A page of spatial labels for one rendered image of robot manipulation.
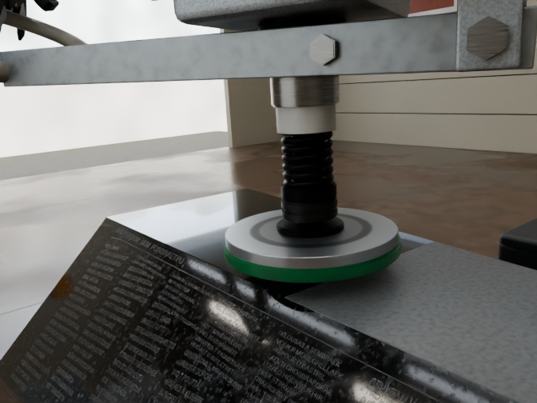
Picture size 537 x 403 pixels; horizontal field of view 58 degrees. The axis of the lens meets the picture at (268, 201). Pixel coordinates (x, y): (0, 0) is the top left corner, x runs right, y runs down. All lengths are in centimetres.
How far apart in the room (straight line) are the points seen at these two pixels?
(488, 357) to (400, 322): 9
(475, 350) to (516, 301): 12
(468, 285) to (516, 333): 11
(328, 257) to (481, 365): 17
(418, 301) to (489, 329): 8
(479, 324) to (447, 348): 6
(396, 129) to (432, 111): 71
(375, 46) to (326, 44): 5
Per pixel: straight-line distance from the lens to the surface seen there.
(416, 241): 75
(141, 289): 78
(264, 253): 53
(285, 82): 55
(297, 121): 56
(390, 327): 50
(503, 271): 66
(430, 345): 48
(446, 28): 48
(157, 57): 62
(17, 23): 123
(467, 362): 46
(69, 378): 82
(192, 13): 53
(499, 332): 51
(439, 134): 774
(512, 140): 723
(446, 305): 55
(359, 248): 54
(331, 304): 54
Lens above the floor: 106
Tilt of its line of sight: 13 degrees down
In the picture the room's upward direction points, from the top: 3 degrees counter-clockwise
